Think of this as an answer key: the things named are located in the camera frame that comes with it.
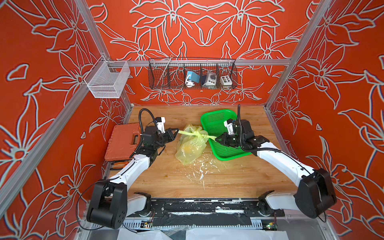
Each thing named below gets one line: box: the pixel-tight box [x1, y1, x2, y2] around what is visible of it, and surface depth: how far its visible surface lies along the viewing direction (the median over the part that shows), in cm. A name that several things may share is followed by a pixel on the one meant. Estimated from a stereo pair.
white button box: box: [220, 75, 233, 86], surface depth 96 cm
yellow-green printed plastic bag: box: [175, 124, 217, 165], surface depth 81 cm
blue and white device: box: [185, 71, 200, 88], surface depth 87 cm
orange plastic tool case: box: [104, 123, 141, 161], surface depth 96 cm
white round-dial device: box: [202, 71, 217, 86], surface depth 93 cm
